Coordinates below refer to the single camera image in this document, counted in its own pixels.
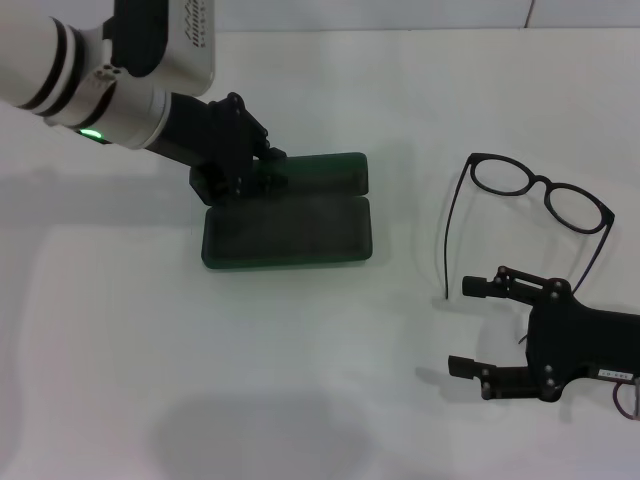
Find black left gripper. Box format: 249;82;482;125
147;91;291;209

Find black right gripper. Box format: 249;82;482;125
447;266;640;404

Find green glasses case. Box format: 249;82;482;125
199;151;374;273

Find black glasses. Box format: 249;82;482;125
442;152;618;347

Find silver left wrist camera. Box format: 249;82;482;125
160;0;218;98

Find right gripper dark cable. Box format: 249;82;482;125
611;379;636;419

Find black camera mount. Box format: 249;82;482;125
102;0;174;79

